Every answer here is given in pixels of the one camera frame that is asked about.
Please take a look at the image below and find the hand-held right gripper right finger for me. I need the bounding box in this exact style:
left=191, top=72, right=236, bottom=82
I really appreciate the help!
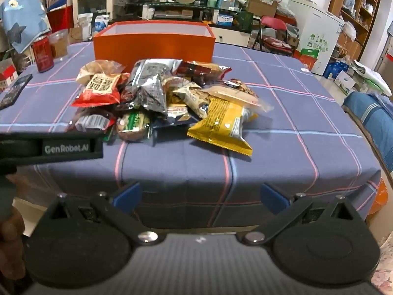
left=236, top=183, right=358, bottom=246

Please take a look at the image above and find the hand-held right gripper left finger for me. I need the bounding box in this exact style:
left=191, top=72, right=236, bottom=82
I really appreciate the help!
left=46, top=182, right=166, bottom=246

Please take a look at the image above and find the small grey snack packet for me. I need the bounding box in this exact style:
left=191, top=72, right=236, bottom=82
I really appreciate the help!
left=74, top=114, right=115, bottom=133

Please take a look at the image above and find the green label pastry packet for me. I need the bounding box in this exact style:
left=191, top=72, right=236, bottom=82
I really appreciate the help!
left=115, top=111, right=152, bottom=142

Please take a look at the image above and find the blue cookie snack packet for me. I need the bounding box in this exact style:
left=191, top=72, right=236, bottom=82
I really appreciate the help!
left=152, top=112, right=200, bottom=128

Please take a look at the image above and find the yellow snack packet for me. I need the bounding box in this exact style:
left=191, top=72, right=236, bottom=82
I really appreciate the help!
left=187, top=97, right=258, bottom=157

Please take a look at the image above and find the maroon snack packet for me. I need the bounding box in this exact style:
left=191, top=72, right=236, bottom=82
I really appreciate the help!
left=115, top=81, right=142, bottom=111

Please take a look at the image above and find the clear pastry snack packet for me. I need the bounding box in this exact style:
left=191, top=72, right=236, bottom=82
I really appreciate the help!
left=76, top=60, right=126, bottom=85

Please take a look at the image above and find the silver snack packet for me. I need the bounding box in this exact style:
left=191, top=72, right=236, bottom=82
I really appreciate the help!
left=130, top=58, right=184, bottom=82
left=121, top=75, right=169, bottom=114

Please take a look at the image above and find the cream snack packet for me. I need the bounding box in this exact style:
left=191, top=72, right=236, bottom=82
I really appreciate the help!
left=201, top=78, right=274, bottom=114

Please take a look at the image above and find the beige oat bar packet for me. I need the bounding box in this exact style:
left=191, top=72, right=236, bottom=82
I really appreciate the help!
left=167, top=83, right=212, bottom=119

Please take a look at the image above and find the dark red snack packet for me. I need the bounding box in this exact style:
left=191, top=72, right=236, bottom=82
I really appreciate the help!
left=175, top=61, right=232, bottom=87

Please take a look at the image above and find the orange cardboard box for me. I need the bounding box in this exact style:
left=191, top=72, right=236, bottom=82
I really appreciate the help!
left=93, top=21, right=216, bottom=65

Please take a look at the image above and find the person's left hand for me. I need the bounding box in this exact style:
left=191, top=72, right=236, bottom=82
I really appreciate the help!
left=0, top=212, right=26, bottom=280

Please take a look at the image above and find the blue plaid tablecloth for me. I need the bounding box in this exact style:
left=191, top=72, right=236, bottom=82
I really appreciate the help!
left=0, top=40, right=383, bottom=231

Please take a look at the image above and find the black smartphone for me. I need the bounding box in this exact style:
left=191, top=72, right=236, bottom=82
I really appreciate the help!
left=0, top=74, right=33, bottom=110

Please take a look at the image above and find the red white carton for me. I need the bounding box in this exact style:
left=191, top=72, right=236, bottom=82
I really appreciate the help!
left=0, top=60, right=17, bottom=94

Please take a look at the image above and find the red drink can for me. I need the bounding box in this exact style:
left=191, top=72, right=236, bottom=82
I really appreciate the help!
left=31, top=36, right=55, bottom=73

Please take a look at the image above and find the clear plastic jar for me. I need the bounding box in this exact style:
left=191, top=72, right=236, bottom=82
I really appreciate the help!
left=47, top=29, right=72, bottom=62

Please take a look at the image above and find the brown paper bag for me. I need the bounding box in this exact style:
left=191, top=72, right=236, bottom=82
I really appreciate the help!
left=69, top=25, right=93, bottom=44

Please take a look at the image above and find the blue striped blanket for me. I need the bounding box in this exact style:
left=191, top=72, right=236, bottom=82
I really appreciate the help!
left=342, top=92, right=393, bottom=173

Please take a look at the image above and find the red storage box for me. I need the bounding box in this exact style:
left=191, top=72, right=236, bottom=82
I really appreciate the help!
left=46, top=6, right=74, bottom=33

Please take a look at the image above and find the blue star print cloth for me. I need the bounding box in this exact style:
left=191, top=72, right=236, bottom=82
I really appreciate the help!
left=0, top=0, right=51, bottom=54

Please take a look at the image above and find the white blue printed bag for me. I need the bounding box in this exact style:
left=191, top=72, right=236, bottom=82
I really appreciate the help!
left=94, top=15, right=109, bottom=36

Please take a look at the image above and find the blue white carton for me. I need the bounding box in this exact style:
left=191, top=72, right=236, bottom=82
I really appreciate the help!
left=324, top=61, right=357, bottom=94

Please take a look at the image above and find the orange green paper bag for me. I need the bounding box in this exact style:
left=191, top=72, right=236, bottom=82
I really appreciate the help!
left=299, top=49, right=320, bottom=71

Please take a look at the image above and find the white glass door cabinet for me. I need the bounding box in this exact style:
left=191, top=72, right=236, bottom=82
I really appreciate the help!
left=71, top=0, right=114, bottom=42

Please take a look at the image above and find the white TV stand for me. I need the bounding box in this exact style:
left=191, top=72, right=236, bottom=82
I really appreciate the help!
left=113, top=0, right=258, bottom=48

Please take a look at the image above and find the red folding chair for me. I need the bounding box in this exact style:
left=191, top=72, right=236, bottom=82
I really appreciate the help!
left=253, top=16, right=294, bottom=56

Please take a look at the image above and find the white chest freezer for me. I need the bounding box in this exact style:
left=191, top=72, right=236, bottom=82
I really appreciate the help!
left=287, top=0, right=344, bottom=76

